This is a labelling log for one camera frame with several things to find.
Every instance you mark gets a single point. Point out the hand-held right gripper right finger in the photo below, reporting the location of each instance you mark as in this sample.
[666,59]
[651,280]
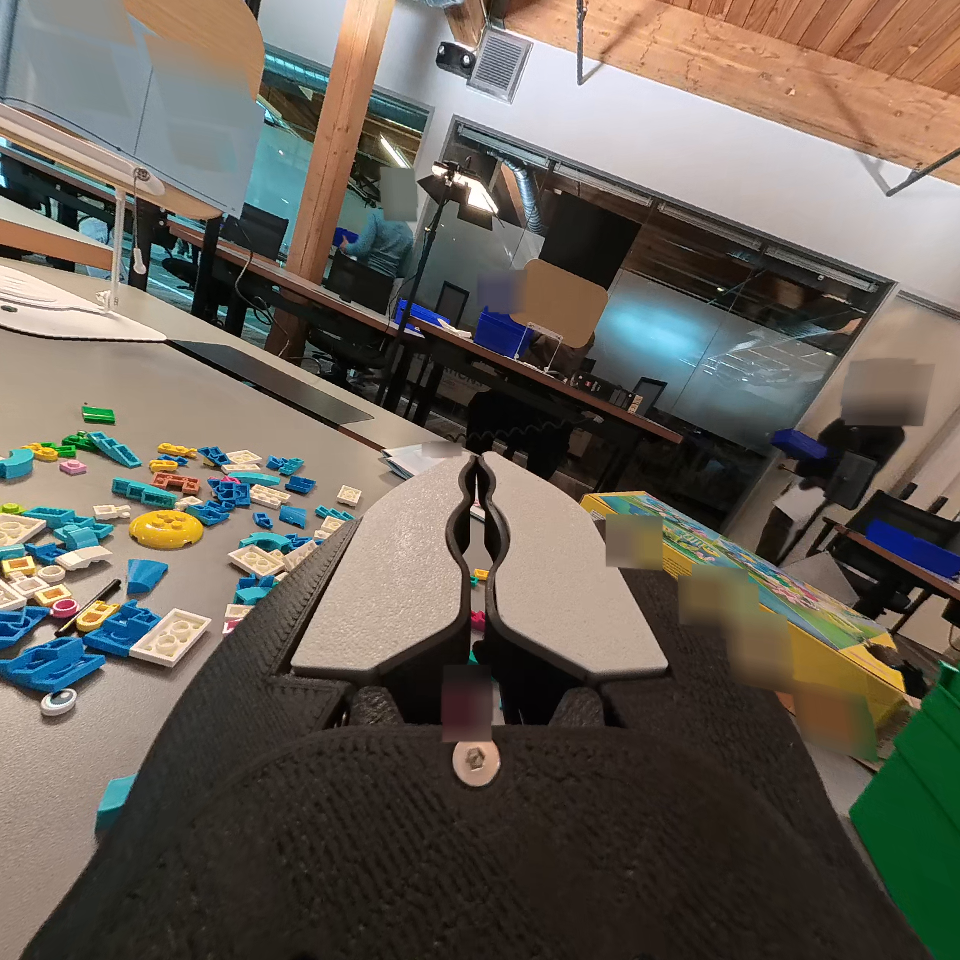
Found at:
[570,570]

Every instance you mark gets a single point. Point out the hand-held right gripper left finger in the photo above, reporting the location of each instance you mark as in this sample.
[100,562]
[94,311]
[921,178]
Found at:
[390,570]

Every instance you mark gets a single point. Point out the grey desk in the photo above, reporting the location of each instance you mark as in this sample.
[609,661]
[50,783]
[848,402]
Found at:
[225,390]

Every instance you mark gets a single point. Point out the white desk lamp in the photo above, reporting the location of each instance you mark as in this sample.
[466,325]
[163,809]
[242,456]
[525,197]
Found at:
[75,322]

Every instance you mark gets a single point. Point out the white booklet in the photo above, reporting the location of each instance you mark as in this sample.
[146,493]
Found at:
[409,459]

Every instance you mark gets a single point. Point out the yellow round dish brick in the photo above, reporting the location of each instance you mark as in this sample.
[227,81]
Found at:
[165,529]

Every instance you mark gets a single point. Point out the blue plastic bin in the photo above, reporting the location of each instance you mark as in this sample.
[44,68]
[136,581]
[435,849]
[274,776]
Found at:
[420,315]
[499,334]
[799,444]
[911,547]

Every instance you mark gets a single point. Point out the yellow toy set box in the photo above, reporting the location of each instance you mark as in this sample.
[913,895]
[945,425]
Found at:
[825,615]

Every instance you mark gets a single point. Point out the long wooden table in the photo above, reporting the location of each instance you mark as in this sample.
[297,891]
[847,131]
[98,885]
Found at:
[360,307]

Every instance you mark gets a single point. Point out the black computer monitor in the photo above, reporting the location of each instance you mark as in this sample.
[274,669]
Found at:
[360,283]

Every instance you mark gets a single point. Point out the black pencil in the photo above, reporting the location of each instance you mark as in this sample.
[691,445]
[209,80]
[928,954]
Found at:
[90,604]

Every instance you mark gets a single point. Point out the pile of loose toy bricks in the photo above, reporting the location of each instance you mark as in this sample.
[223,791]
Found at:
[45,664]

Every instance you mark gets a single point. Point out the studio light on stand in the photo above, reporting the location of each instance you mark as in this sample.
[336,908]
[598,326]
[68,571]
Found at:
[465,196]

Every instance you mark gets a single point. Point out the green plastic bin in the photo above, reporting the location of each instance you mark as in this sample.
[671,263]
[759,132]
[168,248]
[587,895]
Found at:
[907,810]

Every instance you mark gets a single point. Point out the small wooden table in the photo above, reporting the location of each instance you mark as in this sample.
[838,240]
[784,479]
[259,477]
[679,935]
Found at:
[45,240]

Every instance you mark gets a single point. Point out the grey air vent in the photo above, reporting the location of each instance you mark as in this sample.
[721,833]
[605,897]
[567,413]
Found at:
[499,60]

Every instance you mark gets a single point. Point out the black picture frame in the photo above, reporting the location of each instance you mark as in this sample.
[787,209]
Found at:
[649,395]

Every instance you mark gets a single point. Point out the large black wall screen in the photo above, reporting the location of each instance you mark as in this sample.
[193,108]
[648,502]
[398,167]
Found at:
[592,232]

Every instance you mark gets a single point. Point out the silver air duct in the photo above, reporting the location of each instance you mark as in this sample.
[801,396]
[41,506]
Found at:
[525,196]

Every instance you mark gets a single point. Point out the wooden post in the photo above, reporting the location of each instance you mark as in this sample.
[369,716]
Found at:
[337,150]

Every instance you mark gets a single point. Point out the black security camera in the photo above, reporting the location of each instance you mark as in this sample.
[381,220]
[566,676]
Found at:
[455,56]

